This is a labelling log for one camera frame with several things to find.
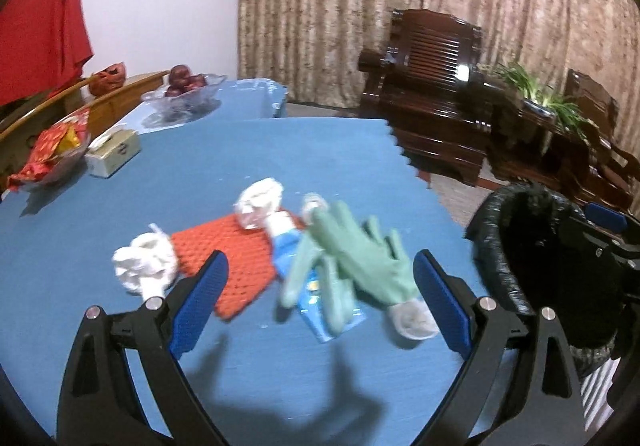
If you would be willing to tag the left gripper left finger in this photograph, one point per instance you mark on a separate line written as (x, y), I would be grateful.
(99, 404)

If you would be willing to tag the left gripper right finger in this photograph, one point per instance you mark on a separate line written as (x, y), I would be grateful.
(542, 404)

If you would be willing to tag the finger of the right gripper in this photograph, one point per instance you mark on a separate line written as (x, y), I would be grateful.
(606, 218)

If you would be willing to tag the white tissue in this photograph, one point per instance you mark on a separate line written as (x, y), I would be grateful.
(148, 266)

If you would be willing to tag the clear plastic cup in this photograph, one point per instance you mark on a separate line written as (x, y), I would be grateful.
(413, 320)

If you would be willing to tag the orange foam net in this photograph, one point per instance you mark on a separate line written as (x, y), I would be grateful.
(249, 258)

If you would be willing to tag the green rubber glove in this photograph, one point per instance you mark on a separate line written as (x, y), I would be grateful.
(348, 257)

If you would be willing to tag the blue white toothpaste tube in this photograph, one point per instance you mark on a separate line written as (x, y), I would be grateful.
(310, 280)

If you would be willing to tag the white plastic bag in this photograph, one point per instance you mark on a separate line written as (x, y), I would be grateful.
(257, 202)

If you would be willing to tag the black lined trash bin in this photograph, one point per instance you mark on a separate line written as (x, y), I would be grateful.
(520, 250)

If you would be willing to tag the dark wooden armchair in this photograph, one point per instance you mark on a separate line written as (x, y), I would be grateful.
(422, 85)
(603, 171)

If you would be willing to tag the dark wooden side table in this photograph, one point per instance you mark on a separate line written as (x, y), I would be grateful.
(531, 148)

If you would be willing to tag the green potted plant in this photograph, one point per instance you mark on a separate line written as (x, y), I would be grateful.
(542, 97)

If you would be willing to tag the glass snack dish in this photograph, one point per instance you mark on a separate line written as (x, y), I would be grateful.
(62, 169)

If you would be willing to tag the beige tissue box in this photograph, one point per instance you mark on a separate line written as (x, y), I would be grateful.
(112, 150)

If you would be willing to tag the red snack packets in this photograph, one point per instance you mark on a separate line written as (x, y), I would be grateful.
(64, 135)

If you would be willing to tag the wooden tv cabinet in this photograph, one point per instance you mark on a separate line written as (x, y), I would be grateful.
(20, 130)

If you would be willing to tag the glass fruit bowl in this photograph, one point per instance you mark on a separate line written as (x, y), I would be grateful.
(172, 109)

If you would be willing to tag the red ornament on cabinet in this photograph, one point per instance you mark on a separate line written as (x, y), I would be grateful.
(109, 79)

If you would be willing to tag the dark red apple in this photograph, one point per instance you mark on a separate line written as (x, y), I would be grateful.
(181, 80)

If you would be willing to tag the red cloth over television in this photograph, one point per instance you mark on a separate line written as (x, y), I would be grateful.
(44, 46)

